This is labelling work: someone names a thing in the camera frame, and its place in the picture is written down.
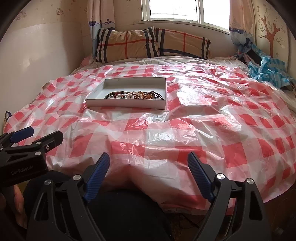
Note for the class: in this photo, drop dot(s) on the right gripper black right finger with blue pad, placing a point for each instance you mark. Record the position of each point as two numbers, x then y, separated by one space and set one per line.
236 210

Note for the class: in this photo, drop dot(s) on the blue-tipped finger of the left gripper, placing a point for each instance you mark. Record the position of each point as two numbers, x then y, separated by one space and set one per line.
21 135

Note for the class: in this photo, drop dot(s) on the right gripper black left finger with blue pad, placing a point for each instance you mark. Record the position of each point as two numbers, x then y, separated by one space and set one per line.
57 205

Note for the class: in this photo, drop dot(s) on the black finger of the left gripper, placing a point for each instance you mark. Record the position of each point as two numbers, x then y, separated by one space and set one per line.
49 142

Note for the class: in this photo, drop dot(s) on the pile of jewelry in box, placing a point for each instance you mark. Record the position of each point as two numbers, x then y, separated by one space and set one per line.
134 95

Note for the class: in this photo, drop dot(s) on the left hand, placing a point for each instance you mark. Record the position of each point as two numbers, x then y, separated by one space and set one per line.
17 206

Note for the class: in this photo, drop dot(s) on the red white checkered plastic sheet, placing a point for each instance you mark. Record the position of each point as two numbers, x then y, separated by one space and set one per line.
240 127

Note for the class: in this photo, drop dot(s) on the white shallow cardboard box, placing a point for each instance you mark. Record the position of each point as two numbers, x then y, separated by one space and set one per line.
96 98

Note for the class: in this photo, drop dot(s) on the plaid beige pillow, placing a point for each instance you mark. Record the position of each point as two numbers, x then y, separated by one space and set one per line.
111 45

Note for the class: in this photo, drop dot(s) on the left cartoon curtain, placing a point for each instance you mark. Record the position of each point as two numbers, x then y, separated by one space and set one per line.
100 15

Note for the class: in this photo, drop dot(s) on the cartoon curtain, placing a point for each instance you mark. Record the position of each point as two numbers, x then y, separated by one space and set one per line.
242 25
100 15

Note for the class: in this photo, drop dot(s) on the right cartoon curtain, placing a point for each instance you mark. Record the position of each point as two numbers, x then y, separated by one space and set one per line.
242 25

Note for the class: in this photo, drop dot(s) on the window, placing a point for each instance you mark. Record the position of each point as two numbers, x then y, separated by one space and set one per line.
207 13

